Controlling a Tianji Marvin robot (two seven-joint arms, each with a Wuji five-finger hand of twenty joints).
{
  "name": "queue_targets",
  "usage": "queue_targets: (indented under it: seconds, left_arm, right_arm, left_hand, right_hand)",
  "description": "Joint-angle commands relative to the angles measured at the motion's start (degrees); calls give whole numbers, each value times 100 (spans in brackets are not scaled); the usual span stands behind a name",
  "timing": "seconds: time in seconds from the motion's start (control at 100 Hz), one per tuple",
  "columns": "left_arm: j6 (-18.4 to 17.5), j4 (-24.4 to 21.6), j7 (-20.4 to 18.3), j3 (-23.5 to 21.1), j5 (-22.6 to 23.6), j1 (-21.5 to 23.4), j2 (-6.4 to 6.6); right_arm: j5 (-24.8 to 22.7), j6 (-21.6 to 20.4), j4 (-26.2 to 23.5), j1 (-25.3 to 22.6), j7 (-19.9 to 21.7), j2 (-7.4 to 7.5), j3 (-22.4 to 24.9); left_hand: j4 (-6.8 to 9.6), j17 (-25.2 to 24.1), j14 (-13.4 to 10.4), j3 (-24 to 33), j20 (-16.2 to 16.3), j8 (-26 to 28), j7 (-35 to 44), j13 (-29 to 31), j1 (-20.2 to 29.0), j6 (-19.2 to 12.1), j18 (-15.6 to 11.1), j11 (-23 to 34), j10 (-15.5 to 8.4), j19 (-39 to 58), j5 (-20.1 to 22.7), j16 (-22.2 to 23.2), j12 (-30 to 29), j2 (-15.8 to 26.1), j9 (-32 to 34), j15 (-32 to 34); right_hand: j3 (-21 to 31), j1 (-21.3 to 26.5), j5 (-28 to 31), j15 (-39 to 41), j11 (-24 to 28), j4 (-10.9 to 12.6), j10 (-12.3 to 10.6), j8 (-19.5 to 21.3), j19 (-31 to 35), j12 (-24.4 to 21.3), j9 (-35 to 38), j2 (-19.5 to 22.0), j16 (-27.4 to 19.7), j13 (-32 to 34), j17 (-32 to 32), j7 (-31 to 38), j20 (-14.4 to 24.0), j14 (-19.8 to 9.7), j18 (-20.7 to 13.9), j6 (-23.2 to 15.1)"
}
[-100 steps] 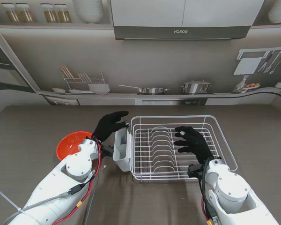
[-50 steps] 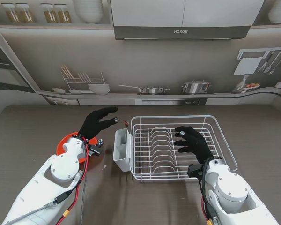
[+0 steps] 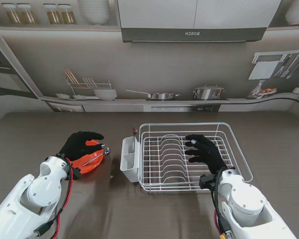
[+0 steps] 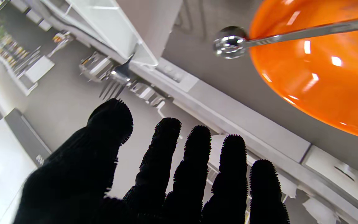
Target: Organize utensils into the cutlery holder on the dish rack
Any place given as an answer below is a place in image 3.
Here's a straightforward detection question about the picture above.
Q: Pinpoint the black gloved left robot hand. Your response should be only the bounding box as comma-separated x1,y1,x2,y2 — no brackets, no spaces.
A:
58,131,107,162

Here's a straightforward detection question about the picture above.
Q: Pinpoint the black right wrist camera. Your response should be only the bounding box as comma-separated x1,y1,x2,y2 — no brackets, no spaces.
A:
199,174,216,191

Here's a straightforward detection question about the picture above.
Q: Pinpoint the printed kitchen backdrop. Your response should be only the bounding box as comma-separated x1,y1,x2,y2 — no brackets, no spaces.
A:
0,0,299,132

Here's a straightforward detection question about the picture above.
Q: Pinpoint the metal spoon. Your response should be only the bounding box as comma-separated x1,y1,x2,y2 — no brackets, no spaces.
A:
82,146,112,167

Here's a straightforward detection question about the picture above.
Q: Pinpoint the orange plastic bowl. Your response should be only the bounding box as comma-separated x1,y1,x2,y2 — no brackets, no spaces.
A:
69,139,104,174

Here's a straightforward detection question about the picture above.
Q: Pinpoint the black red right arm cable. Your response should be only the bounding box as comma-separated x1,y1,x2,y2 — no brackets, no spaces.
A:
211,167,232,239

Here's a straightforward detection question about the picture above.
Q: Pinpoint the white plastic utensil holder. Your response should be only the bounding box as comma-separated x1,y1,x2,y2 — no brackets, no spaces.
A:
120,136,141,184

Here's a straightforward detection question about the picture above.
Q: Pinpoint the grey left arm cable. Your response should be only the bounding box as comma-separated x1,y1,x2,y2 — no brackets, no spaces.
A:
33,223,53,237

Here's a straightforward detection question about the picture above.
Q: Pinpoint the red black left arm cable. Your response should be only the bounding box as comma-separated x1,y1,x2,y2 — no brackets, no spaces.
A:
49,158,74,239

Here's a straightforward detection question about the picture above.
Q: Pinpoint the white wire dish rack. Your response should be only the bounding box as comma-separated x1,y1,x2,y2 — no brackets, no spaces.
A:
137,122,254,194

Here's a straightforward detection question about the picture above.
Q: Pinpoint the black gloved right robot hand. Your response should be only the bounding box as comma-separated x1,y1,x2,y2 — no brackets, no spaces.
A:
184,133,228,174

